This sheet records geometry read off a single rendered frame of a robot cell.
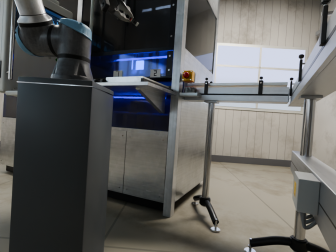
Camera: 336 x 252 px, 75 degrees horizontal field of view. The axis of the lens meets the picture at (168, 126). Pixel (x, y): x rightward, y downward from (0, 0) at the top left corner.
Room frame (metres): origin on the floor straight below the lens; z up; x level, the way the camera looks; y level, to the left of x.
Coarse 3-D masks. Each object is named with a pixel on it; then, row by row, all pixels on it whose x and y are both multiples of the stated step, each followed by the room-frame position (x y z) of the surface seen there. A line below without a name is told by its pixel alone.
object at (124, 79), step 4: (124, 76) 1.28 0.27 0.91; (128, 76) 1.27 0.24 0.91; (132, 76) 1.26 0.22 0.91; (136, 76) 1.24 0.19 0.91; (140, 76) 1.23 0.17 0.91; (108, 80) 1.33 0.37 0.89; (112, 80) 1.31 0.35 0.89; (116, 80) 1.30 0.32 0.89; (120, 80) 1.29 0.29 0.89; (124, 80) 1.28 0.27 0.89; (128, 80) 1.27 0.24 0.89; (132, 80) 1.25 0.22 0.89; (136, 80) 1.24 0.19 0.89; (152, 80) 1.33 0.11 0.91; (160, 84) 1.42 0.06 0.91
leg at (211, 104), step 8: (208, 104) 1.60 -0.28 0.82; (208, 112) 1.60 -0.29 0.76; (208, 120) 1.59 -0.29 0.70; (208, 128) 1.59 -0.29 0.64; (208, 136) 1.59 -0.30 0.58; (208, 144) 1.59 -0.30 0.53; (208, 152) 1.59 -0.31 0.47; (208, 160) 1.59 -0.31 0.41; (208, 168) 1.59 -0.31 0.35; (208, 176) 1.59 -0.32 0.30; (208, 184) 1.59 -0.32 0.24; (208, 192) 1.60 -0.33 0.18
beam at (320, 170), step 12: (300, 156) 1.04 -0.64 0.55; (312, 156) 1.07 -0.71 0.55; (300, 168) 0.92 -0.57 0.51; (312, 168) 0.73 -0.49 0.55; (324, 168) 0.74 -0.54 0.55; (324, 180) 0.56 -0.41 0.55; (324, 192) 0.52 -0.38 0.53; (324, 204) 0.51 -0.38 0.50; (324, 216) 0.50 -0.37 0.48; (324, 228) 0.50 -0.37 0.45
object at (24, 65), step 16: (0, 0) 1.51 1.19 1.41; (48, 0) 1.71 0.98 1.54; (0, 16) 1.51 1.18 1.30; (16, 16) 1.52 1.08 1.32; (64, 16) 1.83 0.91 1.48; (0, 32) 1.50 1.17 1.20; (0, 48) 1.49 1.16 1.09; (16, 48) 1.53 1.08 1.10; (0, 64) 1.48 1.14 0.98; (16, 64) 1.54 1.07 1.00; (32, 64) 1.63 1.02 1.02; (48, 64) 1.74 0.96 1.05; (0, 80) 1.48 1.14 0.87; (16, 80) 1.54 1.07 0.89
